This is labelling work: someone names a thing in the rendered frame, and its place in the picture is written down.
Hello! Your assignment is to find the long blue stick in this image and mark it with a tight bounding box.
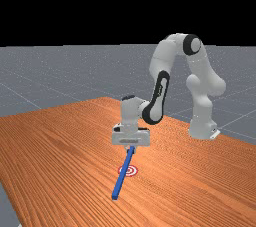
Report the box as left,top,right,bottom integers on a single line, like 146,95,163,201
111,145,136,201

